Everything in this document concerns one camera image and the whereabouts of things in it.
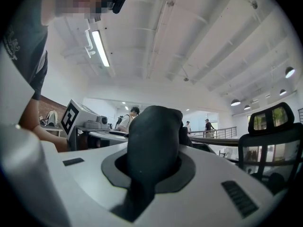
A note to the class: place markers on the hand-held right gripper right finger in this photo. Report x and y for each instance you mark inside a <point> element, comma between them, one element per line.
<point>203,202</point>

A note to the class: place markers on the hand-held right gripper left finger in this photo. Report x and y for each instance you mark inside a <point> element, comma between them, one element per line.
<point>90,185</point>

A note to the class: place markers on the black dome pendant lamp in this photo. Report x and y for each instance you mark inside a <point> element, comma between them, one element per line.
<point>247,107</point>
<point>235,102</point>
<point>282,92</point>
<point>289,72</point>

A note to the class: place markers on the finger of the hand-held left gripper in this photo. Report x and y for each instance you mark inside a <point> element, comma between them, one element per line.
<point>111,135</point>

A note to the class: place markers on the person's left forearm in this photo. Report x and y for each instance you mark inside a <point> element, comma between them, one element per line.
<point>47,136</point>

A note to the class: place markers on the long ceiling tube light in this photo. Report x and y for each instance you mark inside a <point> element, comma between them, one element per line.
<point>100,48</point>

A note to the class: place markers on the black straight metal railing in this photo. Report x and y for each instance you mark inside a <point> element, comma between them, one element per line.
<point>225,131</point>

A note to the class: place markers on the person's head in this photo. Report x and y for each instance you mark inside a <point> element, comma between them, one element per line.
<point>53,6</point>

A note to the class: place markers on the black head-worn camera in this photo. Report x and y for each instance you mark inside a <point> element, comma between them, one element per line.
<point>119,2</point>

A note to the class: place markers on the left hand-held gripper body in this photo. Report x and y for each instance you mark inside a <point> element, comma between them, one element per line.
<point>71,119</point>

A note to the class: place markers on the person's black t-shirt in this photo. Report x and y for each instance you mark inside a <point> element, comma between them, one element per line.
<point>26,48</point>

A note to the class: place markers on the beige bag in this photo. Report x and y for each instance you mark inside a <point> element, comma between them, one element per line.
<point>52,118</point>

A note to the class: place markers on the black mesh office chair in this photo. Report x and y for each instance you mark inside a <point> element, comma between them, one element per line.
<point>243,150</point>

